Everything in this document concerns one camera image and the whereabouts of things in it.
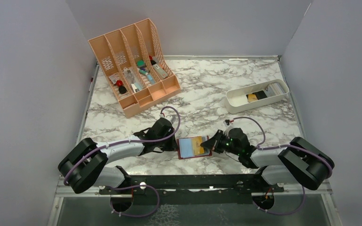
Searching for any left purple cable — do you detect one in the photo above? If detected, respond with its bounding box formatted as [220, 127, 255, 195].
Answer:
[63, 106, 181, 186]

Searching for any peach desk file organizer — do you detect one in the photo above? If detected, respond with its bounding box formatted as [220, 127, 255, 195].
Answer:
[88, 18, 181, 118]

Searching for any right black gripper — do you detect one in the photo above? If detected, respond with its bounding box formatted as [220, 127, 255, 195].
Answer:
[201, 129, 241, 156]

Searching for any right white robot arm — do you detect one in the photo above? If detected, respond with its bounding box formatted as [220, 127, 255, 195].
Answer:
[201, 128, 335, 192]

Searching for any purple cable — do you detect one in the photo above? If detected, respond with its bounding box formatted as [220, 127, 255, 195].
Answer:
[226, 116, 334, 180]
[63, 106, 181, 186]

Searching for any red round cap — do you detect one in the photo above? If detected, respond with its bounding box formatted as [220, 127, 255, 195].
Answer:
[115, 80, 123, 87]

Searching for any gold vip credit card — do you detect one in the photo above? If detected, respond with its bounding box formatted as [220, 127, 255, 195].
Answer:
[191, 137, 205, 156]

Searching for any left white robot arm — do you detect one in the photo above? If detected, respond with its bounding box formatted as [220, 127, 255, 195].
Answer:
[58, 115, 178, 194]

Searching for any black round cap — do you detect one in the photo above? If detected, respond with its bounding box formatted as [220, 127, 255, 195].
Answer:
[118, 86, 127, 94]

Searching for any light blue marker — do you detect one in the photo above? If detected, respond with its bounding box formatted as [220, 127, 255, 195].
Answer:
[139, 69, 155, 84]

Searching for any green eraser block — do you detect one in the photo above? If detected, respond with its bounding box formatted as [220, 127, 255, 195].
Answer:
[137, 60, 146, 68]

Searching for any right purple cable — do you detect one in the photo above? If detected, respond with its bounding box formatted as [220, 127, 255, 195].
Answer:
[226, 116, 334, 180]

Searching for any red leather card holder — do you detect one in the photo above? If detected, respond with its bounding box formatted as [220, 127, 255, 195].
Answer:
[176, 136, 212, 160]

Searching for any black vip card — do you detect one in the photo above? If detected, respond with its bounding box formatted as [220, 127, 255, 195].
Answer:
[253, 90, 267, 100]

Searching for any white card stack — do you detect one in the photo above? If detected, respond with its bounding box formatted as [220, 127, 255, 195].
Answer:
[263, 82, 285, 97]

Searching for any black mounting base rail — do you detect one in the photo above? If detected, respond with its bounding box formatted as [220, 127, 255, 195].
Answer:
[99, 174, 284, 210]

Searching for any white plastic tray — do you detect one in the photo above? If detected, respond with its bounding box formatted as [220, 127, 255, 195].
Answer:
[224, 79, 289, 113]

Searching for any gold card in tray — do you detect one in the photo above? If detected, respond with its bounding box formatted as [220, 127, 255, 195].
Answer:
[247, 94, 258, 103]

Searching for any clear packaged item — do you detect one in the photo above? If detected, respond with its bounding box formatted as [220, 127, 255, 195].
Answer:
[123, 68, 143, 93]

